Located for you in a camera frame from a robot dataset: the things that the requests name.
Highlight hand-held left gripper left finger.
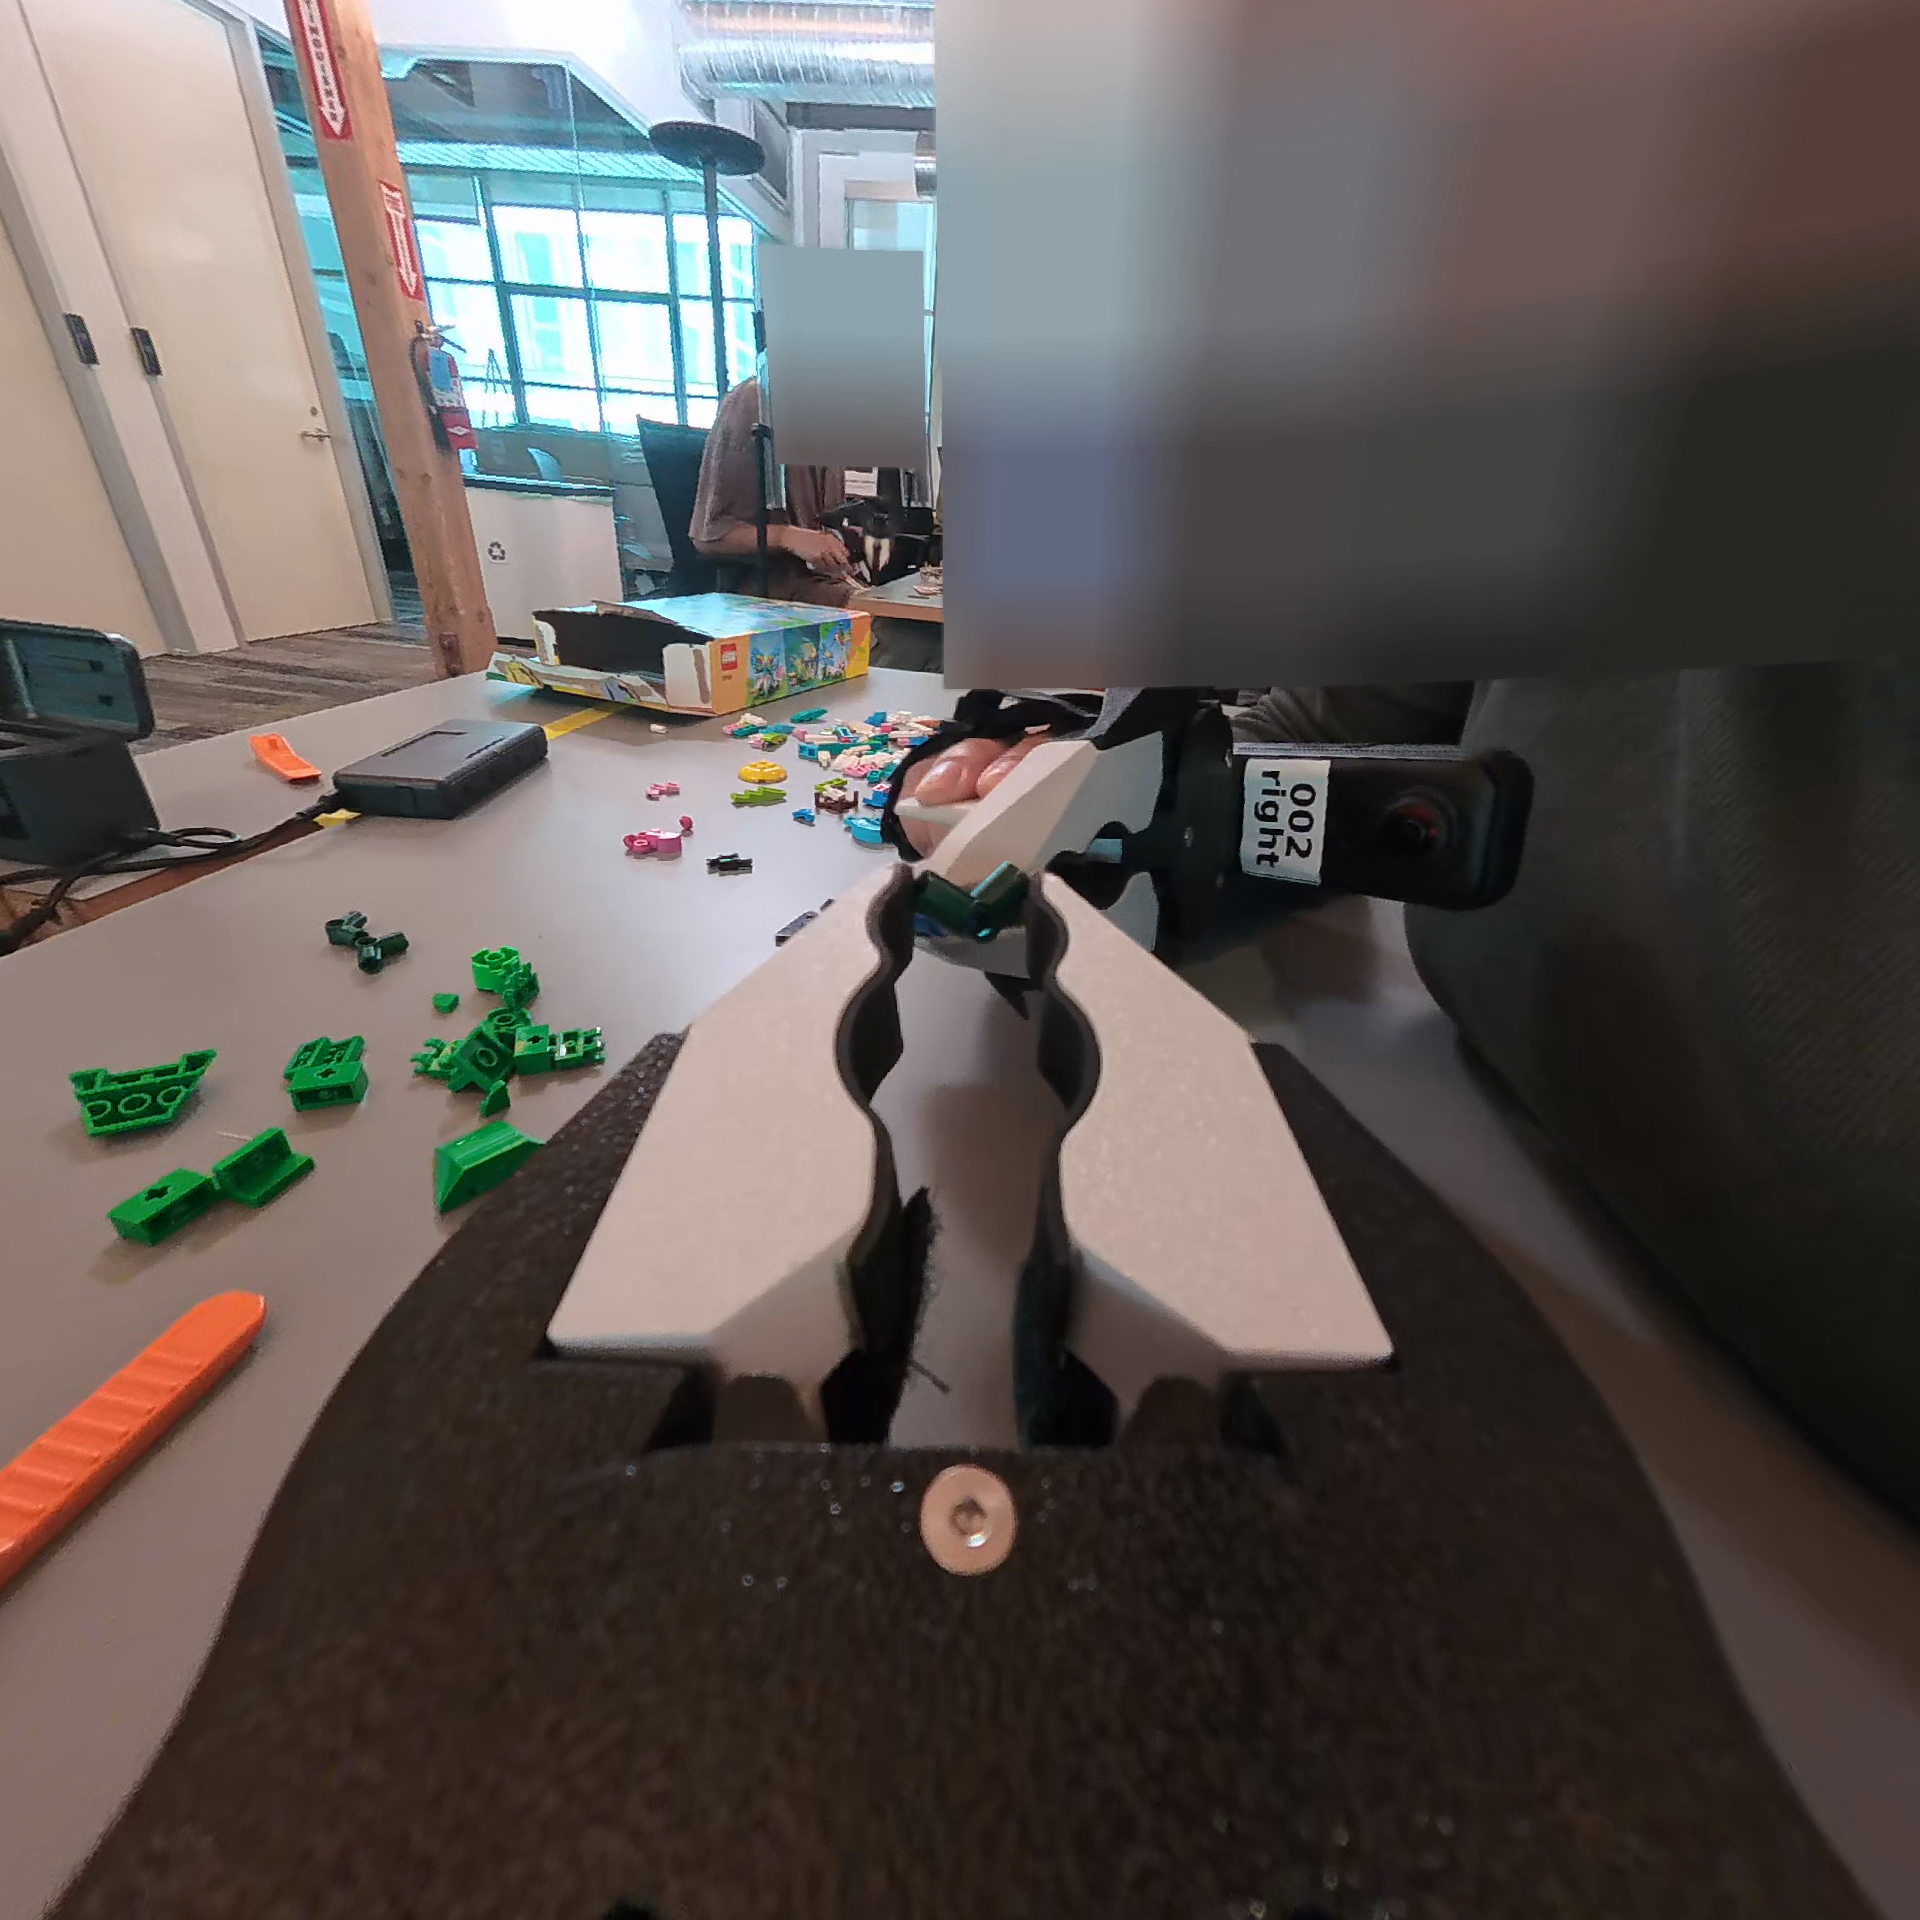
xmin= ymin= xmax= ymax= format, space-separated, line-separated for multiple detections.
xmin=547 ymin=862 xmax=935 ymax=1404

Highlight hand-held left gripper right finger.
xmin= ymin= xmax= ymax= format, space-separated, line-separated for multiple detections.
xmin=1017 ymin=870 xmax=1397 ymax=1419

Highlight dark green toy brick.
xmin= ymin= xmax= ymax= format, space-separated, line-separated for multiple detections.
xmin=919 ymin=866 xmax=1028 ymax=940

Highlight person's right forearm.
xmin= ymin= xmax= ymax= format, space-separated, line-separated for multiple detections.
xmin=1223 ymin=679 xmax=1479 ymax=751

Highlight person's right hand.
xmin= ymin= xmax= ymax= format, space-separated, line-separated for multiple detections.
xmin=897 ymin=729 xmax=1051 ymax=811

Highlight pile of colourful bricks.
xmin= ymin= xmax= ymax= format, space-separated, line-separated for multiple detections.
xmin=623 ymin=702 xmax=963 ymax=876

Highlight green slope brick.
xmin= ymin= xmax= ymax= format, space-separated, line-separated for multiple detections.
xmin=432 ymin=1122 xmax=545 ymax=1214

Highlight colourful toy brick box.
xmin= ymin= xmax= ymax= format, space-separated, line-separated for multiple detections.
xmin=488 ymin=593 xmax=875 ymax=719

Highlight black office chair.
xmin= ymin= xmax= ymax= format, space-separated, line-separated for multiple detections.
xmin=639 ymin=415 xmax=723 ymax=601

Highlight black power bank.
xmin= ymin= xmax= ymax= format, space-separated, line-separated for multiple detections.
xmin=333 ymin=717 xmax=548 ymax=821

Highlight scattered green toy bricks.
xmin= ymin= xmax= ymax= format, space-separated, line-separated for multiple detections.
xmin=66 ymin=943 xmax=609 ymax=1247

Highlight red fire extinguisher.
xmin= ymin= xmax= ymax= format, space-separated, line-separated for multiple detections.
xmin=411 ymin=323 xmax=480 ymax=455

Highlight black floor lamp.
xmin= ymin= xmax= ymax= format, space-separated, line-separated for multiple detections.
xmin=650 ymin=119 xmax=768 ymax=436

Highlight black charging dock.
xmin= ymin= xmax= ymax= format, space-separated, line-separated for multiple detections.
xmin=0 ymin=621 xmax=163 ymax=866

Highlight white door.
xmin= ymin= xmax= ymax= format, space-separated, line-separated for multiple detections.
xmin=0 ymin=210 xmax=167 ymax=662
xmin=24 ymin=0 xmax=394 ymax=650

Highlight black cable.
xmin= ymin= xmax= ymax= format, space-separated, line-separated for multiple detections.
xmin=0 ymin=809 xmax=338 ymax=958

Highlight wooden post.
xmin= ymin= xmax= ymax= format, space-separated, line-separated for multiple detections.
xmin=287 ymin=0 xmax=496 ymax=677

